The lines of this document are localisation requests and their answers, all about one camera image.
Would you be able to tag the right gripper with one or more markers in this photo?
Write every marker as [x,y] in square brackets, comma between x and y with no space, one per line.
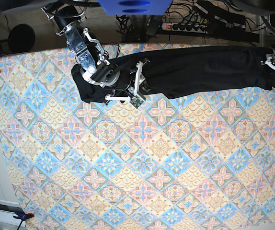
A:
[124,88]

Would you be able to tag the black t-shirt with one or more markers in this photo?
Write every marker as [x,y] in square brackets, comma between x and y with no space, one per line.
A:
[185,71]

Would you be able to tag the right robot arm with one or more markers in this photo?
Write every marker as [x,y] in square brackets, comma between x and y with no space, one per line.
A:
[98,79]

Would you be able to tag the white power strip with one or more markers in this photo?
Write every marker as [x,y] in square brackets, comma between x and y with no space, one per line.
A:
[192,28]

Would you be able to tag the patterned tablecloth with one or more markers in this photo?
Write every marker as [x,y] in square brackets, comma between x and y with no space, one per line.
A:
[201,162]

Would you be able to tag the black round stool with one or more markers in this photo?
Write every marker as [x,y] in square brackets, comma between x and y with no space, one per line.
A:
[21,38]

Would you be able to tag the blue clamp bottom left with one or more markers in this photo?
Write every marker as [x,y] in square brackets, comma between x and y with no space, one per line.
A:
[16,215]

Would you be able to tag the white floor box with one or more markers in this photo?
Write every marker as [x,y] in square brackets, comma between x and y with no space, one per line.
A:
[7,211]

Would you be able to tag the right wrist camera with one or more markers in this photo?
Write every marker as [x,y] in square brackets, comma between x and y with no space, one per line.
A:
[137,101]

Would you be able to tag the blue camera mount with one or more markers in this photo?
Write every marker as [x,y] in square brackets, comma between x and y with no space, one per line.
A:
[135,7]

